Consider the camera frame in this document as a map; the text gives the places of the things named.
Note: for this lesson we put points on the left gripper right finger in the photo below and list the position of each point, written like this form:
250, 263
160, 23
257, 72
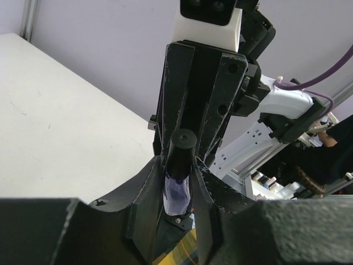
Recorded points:
233, 229

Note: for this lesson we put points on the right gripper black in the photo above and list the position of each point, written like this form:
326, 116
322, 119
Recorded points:
198, 80

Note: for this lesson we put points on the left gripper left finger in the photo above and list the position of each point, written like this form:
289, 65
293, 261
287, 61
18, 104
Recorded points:
118, 228

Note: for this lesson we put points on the purple nail polish bottle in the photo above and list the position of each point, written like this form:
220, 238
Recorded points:
176, 196

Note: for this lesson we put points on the yellow plaid sleeve forearm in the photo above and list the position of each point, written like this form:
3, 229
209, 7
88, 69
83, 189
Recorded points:
185, 252

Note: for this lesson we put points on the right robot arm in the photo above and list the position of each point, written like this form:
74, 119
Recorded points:
265, 112

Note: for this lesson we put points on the right aluminium frame post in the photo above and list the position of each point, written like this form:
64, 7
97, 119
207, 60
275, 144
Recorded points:
315, 167

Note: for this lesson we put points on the aluminium frame post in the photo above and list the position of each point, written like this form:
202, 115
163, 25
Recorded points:
315, 167
30, 12

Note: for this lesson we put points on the left aluminium frame post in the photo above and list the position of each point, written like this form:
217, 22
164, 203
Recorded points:
30, 12

